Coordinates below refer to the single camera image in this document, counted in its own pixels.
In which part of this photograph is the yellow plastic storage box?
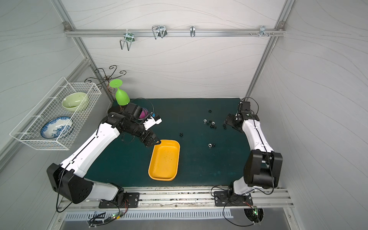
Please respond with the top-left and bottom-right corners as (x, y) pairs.
(148, 140), (180, 182)

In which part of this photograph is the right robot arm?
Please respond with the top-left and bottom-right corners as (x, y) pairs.
(225, 113), (283, 196)

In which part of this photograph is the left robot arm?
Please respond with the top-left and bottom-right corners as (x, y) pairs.
(47, 112), (162, 205)

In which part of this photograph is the black nut cluster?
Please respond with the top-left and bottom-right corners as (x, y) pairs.
(206, 120), (217, 129)

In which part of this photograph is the purple ball in bowl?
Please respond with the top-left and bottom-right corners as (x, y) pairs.
(139, 108), (149, 120)

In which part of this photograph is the green plastic goblet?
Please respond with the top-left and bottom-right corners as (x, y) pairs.
(109, 79), (130, 106)

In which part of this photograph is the black metal cup stand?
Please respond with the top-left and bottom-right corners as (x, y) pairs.
(94, 65), (127, 113)

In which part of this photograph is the light green bowl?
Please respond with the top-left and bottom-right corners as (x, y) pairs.
(61, 92), (89, 113)

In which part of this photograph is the metal hook right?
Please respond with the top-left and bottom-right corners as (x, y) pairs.
(249, 26), (274, 37)

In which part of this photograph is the metal hook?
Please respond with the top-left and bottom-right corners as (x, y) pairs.
(119, 31), (135, 51)
(249, 26), (274, 37)
(151, 25), (167, 40)

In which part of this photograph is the blue white patterned bowl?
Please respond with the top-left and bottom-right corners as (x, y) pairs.
(40, 117), (73, 139)

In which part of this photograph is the metal hook left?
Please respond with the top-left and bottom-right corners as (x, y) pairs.
(119, 31), (135, 51)

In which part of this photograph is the metal hook middle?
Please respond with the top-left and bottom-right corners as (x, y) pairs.
(151, 25), (167, 40)

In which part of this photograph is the aluminium crossbar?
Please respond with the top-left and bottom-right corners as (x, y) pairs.
(64, 28), (286, 38)

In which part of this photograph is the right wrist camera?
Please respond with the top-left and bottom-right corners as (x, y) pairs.
(237, 101), (251, 116)

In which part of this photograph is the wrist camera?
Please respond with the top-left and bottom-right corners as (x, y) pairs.
(143, 114), (162, 130)
(237, 101), (251, 116)

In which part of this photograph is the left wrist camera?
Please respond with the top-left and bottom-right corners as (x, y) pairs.
(143, 114), (162, 130)

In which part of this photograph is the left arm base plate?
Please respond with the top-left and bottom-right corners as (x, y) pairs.
(98, 192), (140, 209)

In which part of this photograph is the white slotted cable duct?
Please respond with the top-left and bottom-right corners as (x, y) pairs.
(64, 209), (233, 221)

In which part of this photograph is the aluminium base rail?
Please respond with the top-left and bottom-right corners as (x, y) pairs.
(57, 186), (294, 213)

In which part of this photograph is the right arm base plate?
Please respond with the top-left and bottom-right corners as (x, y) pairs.
(212, 190), (254, 207)

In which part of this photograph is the white wire basket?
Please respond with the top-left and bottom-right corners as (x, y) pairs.
(10, 78), (101, 150)

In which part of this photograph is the metal bracket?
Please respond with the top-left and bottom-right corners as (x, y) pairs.
(190, 25), (196, 37)

